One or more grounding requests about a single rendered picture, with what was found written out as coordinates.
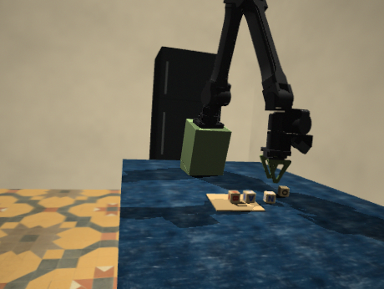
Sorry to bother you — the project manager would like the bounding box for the beige letter block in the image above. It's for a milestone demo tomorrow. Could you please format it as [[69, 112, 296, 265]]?
[[278, 186, 290, 197], [228, 190, 240, 203], [242, 190, 256, 203], [263, 191, 275, 204]]

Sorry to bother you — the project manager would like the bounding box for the beige mat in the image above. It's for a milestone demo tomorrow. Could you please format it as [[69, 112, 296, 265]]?
[[206, 194, 265, 211]]

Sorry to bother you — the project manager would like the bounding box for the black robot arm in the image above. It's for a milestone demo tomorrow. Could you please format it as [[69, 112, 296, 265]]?
[[193, 0, 313, 154]]

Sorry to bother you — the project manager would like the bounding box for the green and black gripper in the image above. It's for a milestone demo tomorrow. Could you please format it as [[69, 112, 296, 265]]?
[[260, 131, 291, 184]]

